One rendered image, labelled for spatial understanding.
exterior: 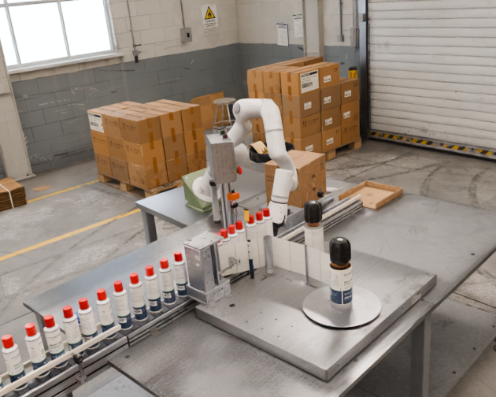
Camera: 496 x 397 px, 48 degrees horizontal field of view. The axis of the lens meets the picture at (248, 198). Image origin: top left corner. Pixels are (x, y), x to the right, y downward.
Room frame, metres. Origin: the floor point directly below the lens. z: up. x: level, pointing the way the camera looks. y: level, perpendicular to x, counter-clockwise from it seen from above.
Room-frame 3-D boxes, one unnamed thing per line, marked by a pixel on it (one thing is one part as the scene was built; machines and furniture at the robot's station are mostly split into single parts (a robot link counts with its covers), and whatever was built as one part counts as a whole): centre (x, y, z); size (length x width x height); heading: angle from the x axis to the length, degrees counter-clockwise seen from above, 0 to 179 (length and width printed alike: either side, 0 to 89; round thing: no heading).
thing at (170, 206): (3.40, 0.11, 0.81); 0.90 x 0.90 x 0.04; 39
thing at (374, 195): (3.17, -0.74, 0.85); 0.30 x 0.26 x 0.04; 135
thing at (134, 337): (2.47, -0.03, 0.85); 1.65 x 0.11 x 0.05; 135
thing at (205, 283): (2.11, 0.20, 1.01); 0.14 x 0.13 x 0.26; 135
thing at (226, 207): (2.54, 0.10, 1.16); 0.04 x 0.04 x 0.67; 45
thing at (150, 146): (6.33, 1.10, 0.45); 1.20 x 0.84 x 0.89; 41
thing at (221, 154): (2.45, 0.10, 1.38); 0.17 x 0.10 x 0.19; 10
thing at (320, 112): (6.84, -0.80, 0.57); 1.20 x 0.85 x 1.14; 131
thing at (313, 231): (2.32, -0.28, 1.03); 0.09 x 0.09 x 0.30
